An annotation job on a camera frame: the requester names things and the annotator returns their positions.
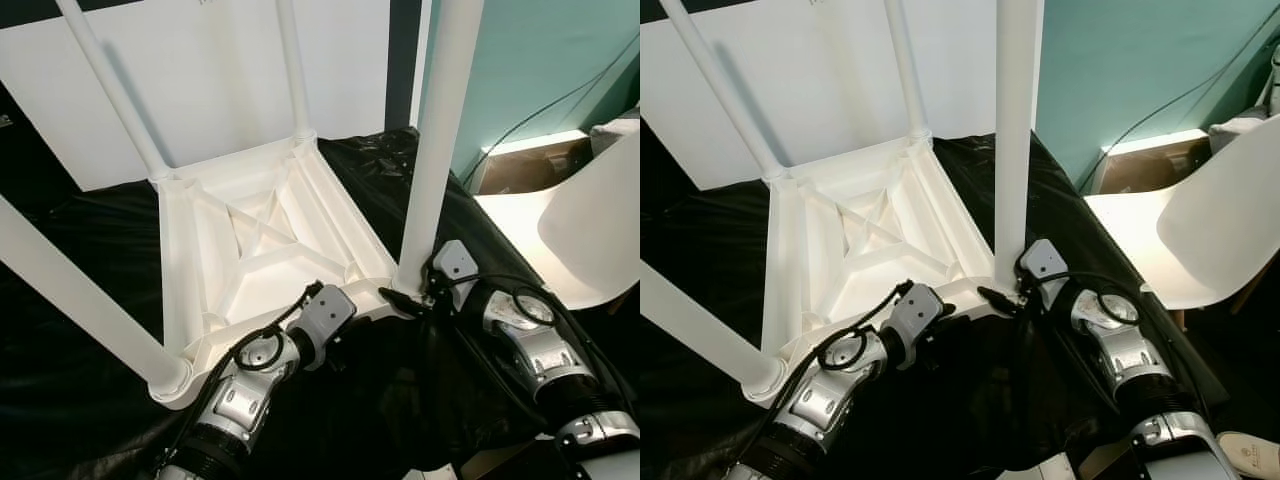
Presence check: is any white plastic children table top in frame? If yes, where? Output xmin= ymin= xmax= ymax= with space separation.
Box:
xmin=760 ymin=130 xmax=1021 ymax=406
xmin=150 ymin=135 xmax=421 ymax=409

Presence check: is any black plastic sheet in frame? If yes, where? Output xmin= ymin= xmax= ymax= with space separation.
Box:
xmin=640 ymin=125 xmax=1231 ymax=480
xmin=0 ymin=128 xmax=641 ymax=480

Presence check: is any brown cardboard box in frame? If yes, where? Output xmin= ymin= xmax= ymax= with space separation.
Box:
xmin=470 ymin=140 xmax=591 ymax=196

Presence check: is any white plastic shell chair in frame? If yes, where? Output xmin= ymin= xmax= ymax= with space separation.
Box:
xmin=475 ymin=125 xmax=641 ymax=311
xmin=1085 ymin=115 xmax=1280 ymax=311

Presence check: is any light grey cushion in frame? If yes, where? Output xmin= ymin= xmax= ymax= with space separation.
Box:
xmin=1210 ymin=110 xmax=1280 ymax=151
xmin=590 ymin=110 xmax=641 ymax=151

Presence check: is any large white board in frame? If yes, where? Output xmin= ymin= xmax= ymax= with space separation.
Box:
xmin=640 ymin=0 xmax=1001 ymax=191
xmin=0 ymin=0 xmax=393 ymax=193

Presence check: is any white shoe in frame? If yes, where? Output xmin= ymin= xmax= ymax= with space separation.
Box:
xmin=1215 ymin=430 xmax=1280 ymax=473

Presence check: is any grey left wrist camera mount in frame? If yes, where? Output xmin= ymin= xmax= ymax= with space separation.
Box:
xmin=295 ymin=285 xmax=358 ymax=371
xmin=885 ymin=283 xmax=946 ymax=371

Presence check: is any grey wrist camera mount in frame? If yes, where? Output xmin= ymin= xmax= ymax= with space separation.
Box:
xmin=1020 ymin=238 xmax=1069 ymax=301
xmin=885 ymin=283 xmax=946 ymax=371
xmin=295 ymin=285 xmax=358 ymax=371
xmin=432 ymin=240 xmax=481 ymax=301

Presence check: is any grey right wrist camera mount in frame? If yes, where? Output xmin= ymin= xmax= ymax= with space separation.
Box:
xmin=1020 ymin=238 xmax=1069 ymax=301
xmin=432 ymin=240 xmax=481 ymax=301

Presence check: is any thin black wall cable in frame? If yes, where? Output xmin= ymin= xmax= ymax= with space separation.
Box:
xmin=1078 ymin=10 xmax=1280 ymax=189
xmin=455 ymin=35 xmax=641 ymax=186

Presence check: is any dark grey post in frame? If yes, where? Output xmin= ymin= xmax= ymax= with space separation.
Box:
xmin=385 ymin=0 xmax=433 ymax=136

